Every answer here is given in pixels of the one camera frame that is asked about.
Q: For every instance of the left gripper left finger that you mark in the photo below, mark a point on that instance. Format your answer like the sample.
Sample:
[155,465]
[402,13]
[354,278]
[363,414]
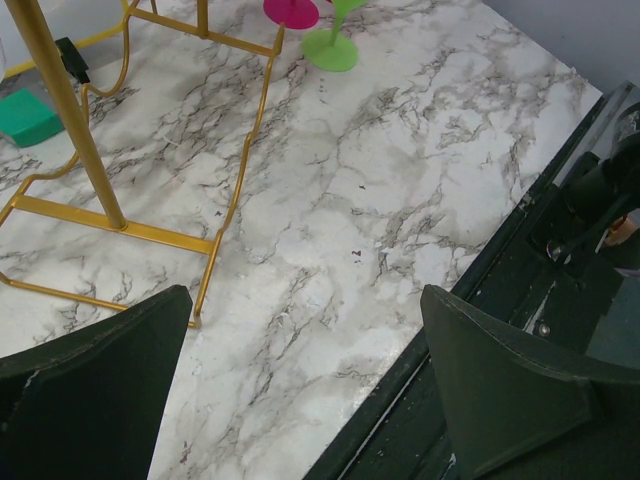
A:
[89,405]

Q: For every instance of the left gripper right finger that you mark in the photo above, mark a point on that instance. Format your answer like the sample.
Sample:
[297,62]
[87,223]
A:
[519,407]

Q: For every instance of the green wine glass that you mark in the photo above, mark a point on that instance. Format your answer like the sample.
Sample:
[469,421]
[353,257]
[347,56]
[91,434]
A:
[329,49]

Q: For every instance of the pink wine glass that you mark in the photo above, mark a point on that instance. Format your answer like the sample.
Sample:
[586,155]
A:
[294,14]

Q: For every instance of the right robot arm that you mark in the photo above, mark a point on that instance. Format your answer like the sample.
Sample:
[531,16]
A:
[605,193]

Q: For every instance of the black whiteboard marker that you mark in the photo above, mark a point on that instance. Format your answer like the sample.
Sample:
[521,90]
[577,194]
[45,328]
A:
[72,60]

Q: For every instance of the gold wire glass rack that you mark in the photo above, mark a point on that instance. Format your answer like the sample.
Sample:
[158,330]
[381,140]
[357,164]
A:
[73,110]

